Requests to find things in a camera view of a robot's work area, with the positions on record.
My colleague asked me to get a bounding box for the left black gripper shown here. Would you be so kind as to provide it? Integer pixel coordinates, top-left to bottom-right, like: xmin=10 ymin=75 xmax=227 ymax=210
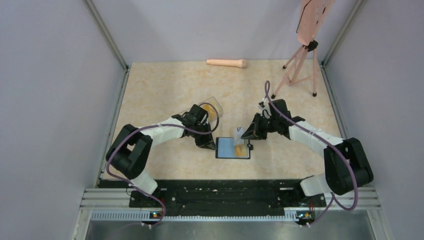
xmin=192 ymin=121 xmax=217 ymax=151

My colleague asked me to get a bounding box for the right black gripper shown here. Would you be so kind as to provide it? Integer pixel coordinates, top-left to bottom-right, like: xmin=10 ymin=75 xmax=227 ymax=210
xmin=241 ymin=112 xmax=279 ymax=140

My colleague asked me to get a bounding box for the black card holder wallet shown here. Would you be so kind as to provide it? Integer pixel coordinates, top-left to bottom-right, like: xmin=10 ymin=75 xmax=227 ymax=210
xmin=215 ymin=137 xmax=254 ymax=160

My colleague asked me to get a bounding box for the clear plastic card box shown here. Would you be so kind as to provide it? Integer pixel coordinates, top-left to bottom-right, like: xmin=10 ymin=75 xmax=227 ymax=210
xmin=198 ymin=96 xmax=224 ymax=123

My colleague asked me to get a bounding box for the gold credit card stack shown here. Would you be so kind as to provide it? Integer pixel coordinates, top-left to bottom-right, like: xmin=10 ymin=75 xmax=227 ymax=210
xmin=201 ymin=102 xmax=217 ymax=119

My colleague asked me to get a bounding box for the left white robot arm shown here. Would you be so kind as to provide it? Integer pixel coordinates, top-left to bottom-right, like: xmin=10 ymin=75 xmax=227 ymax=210
xmin=105 ymin=104 xmax=216 ymax=207

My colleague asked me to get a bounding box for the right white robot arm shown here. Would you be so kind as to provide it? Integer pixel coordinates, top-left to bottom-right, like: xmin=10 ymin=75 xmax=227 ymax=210
xmin=241 ymin=99 xmax=374 ymax=206

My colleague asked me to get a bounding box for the pink microphone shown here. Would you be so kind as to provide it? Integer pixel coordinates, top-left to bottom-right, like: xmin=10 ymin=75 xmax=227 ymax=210
xmin=206 ymin=59 xmax=249 ymax=69

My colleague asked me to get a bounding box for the pink tripod stand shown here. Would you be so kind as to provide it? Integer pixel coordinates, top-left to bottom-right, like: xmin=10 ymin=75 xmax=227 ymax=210
xmin=271 ymin=40 xmax=319 ymax=100

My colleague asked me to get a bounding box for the pink board on tripod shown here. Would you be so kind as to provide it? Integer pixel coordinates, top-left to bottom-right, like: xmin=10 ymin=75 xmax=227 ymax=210
xmin=296 ymin=0 xmax=335 ymax=46

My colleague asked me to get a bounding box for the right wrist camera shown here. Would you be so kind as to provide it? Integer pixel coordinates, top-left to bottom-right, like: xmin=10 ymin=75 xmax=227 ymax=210
xmin=258 ymin=99 xmax=271 ymax=119

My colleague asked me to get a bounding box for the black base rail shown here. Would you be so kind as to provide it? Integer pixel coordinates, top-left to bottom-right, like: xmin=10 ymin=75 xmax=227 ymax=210
xmin=98 ymin=179 xmax=327 ymax=218

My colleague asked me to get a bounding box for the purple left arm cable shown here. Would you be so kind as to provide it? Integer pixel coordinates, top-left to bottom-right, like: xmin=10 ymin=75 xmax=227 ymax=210
xmin=105 ymin=102 xmax=220 ymax=229

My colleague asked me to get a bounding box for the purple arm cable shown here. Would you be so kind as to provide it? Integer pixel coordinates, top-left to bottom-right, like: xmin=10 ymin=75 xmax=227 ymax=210
xmin=263 ymin=80 xmax=359 ymax=228
xmin=105 ymin=102 xmax=220 ymax=229

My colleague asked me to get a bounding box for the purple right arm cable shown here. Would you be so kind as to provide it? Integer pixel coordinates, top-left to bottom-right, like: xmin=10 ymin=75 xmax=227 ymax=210
xmin=263 ymin=80 xmax=359 ymax=228

